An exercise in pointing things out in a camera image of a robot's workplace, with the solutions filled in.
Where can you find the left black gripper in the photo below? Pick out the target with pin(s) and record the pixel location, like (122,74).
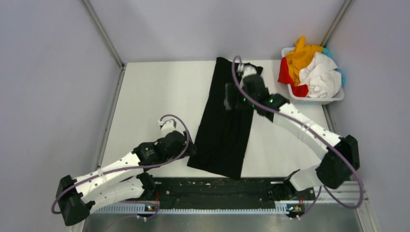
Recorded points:
(190,149)

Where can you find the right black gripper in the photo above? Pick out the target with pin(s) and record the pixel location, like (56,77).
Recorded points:
(243,87)

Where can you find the black t-shirt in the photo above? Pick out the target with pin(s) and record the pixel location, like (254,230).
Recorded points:
(222,136)

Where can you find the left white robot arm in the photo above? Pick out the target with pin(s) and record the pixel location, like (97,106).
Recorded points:
(127,178)

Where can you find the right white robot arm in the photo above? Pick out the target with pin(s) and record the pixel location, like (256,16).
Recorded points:
(339,156)

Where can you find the red t-shirt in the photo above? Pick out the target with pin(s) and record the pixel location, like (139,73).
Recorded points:
(285,78)

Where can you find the white laundry basket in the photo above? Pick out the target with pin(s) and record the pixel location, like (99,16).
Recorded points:
(339,96)

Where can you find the white t-shirt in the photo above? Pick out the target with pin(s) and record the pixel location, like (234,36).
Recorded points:
(321,77)

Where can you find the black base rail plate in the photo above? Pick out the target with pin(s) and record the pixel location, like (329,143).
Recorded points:
(222,193)

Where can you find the right aluminium frame post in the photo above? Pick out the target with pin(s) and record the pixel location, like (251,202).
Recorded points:
(334,25)

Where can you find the aluminium frame post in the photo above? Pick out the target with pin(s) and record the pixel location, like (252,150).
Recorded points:
(334,25)
(102,32)

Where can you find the white slotted cable duct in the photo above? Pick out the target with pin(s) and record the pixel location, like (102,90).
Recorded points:
(142,209)

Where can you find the left aluminium frame post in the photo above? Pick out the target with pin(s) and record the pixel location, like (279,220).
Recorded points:
(102,32)

